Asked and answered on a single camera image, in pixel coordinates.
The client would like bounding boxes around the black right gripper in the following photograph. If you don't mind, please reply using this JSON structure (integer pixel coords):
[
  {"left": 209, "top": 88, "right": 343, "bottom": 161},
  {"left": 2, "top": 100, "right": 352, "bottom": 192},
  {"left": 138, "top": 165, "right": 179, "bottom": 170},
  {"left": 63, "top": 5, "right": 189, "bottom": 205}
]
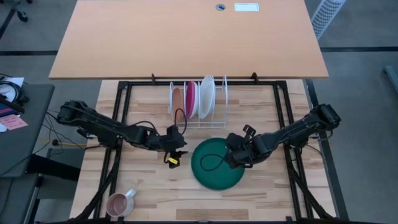
[{"left": 224, "top": 124, "right": 267, "bottom": 170}]

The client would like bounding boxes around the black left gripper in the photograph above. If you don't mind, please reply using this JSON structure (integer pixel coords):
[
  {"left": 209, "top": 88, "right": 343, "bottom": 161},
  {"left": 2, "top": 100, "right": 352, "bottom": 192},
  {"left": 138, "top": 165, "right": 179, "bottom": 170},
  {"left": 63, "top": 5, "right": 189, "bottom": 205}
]
[{"left": 163, "top": 125, "right": 189, "bottom": 169}]

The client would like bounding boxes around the green plate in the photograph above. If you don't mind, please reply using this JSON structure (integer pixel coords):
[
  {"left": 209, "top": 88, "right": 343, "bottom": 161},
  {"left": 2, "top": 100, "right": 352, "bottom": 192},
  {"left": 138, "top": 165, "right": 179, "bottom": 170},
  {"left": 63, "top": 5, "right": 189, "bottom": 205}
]
[{"left": 190, "top": 138, "right": 246, "bottom": 191}]

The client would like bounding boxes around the brown plate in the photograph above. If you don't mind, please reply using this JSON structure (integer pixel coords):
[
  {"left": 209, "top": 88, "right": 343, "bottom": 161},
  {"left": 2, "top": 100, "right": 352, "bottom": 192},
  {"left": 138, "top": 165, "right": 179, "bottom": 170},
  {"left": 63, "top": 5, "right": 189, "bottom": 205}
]
[{"left": 172, "top": 87, "right": 186, "bottom": 123}]

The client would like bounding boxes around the pink plate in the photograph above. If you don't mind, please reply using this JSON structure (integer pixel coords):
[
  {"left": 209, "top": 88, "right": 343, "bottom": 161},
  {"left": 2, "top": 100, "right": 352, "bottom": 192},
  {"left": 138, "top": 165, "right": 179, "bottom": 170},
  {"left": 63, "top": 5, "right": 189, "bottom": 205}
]
[{"left": 185, "top": 80, "right": 197, "bottom": 119}]

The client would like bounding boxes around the large white plate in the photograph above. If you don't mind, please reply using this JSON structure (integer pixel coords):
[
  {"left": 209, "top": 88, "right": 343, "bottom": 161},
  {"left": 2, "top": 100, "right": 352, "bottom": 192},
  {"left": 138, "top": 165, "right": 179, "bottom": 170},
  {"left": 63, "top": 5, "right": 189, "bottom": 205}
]
[{"left": 198, "top": 75, "right": 216, "bottom": 120}]

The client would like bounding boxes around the white mug pink inside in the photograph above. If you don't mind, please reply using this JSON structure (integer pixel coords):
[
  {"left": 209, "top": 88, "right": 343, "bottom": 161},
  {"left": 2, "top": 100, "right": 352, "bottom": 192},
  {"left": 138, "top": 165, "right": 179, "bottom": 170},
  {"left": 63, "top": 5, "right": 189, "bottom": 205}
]
[{"left": 105, "top": 188, "right": 137, "bottom": 218}]

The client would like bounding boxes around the orange desk top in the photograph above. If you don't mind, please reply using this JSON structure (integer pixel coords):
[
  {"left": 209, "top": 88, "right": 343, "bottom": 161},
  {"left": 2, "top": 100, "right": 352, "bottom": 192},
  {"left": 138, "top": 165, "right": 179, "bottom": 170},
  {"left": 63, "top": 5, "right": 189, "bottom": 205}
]
[{"left": 49, "top": 0, "right": 330, "bottom": 80}]

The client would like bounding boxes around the yellow rod black knob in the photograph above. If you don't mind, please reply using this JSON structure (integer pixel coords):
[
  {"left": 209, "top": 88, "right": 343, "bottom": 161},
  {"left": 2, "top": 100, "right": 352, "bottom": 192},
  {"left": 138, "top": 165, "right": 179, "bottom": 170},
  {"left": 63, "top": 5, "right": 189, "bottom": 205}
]
[{"left": 51, "top": 139, "right": 88, "bottom": 147}]

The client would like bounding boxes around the white desk outlet cover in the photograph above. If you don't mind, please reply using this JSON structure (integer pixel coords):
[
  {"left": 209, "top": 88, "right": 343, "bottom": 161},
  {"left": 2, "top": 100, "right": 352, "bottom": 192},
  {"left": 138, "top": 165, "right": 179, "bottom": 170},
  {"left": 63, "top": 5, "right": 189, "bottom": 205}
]
[{"left": 233, "top": 2, "right": 260, "bottom": 12}]

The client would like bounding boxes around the grey side table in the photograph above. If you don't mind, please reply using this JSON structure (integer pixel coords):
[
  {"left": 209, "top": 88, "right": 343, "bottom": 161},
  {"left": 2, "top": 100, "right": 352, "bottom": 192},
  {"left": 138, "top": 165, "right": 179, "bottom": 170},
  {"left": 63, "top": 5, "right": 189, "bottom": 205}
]
[{"left": 0, "top": 83, "right": 55, "bottom": 178}]

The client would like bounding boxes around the white perforated computer tower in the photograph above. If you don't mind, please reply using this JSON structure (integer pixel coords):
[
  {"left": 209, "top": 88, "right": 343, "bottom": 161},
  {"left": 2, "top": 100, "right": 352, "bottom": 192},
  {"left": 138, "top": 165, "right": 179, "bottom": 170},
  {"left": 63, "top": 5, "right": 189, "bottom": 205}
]
[{"left": 310, "top": 0, "right": 348, "bottom": 40}]

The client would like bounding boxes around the pink paper note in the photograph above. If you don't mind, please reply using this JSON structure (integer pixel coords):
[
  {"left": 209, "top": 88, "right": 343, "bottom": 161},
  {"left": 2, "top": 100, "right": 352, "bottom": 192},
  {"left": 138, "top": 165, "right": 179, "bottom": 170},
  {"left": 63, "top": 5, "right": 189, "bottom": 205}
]
[{"left": 0, "top": 114, "right": 29, "bottom": 131}]

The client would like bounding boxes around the black bar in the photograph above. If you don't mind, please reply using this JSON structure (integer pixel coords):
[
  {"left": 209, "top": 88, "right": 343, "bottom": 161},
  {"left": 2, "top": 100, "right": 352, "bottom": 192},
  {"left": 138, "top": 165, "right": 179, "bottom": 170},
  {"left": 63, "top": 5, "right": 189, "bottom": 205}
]
[{"left": 0, "top": 94, "right": 25, "bottom": 114}]

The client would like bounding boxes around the white paper sheet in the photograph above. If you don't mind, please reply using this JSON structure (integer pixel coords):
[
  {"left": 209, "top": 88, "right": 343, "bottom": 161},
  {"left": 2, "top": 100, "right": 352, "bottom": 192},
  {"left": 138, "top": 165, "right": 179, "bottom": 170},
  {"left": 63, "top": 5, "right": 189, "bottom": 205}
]
[{"left": 0, "top": 77, "right": 25, "bottom": 103}]

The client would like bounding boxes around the black office chair base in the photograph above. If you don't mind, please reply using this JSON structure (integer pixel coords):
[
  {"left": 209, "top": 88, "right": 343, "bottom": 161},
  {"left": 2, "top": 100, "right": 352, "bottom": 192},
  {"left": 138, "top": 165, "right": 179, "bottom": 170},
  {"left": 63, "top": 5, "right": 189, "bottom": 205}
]
[{"left": 0, "top": 0, "right": 34, "bottom": 38}]

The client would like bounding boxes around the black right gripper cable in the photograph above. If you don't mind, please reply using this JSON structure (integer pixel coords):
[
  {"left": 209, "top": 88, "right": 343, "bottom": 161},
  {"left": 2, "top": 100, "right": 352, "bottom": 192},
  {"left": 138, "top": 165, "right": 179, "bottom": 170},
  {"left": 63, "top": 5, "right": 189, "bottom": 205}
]
[{"left": 199, "top": 151, "right": 230, "bottom": 172}]

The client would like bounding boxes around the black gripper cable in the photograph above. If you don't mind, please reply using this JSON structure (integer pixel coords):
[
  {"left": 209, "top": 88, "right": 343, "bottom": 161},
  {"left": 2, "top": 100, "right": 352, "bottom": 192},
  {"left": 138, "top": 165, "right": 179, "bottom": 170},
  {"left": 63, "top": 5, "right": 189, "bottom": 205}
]
[
  {"left": 199, "top": 151, "right": 230, "bottom": 172},
  {"left": 173, "top": 107, "right": 188, "bottom": 135}
]

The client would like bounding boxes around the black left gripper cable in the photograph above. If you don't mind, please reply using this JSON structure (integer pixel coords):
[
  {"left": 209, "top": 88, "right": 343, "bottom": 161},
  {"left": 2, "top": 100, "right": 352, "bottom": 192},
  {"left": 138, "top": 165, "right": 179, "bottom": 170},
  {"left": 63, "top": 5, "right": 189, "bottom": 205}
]
[{"left": 173, "top": 107, "right": 188, "bottom": 135}]

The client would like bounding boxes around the white wire dish rack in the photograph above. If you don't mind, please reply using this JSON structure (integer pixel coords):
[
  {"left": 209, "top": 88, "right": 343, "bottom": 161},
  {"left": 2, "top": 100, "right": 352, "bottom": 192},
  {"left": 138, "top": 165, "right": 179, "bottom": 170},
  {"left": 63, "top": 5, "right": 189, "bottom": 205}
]
[{"left": 169, "top": 74, "right": 229, "bottom": 129}]

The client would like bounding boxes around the black aluminium table frame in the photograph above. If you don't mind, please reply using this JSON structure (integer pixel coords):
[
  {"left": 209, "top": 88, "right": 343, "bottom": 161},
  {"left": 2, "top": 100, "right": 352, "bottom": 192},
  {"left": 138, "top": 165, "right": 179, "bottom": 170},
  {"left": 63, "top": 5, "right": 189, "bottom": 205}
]
[{"left": 73, "top": 80, "right": 349, "bottom": 224}]

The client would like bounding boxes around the black floor cable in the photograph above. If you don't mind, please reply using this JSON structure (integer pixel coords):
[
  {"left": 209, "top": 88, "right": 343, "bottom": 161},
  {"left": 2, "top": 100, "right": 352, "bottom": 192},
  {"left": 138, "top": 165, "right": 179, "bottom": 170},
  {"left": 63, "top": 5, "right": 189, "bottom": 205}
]
[{"left": 42, "top": 108, "right": 94, "bottom": 156}]

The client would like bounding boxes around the black coiled cable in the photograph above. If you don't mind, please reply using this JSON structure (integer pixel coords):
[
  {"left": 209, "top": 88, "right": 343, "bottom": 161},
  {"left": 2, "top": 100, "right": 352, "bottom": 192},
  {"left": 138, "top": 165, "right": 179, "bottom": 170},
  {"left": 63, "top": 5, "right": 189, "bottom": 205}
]
[{"left": 0, "top": 80, "right": 30, "bottom": 106}]

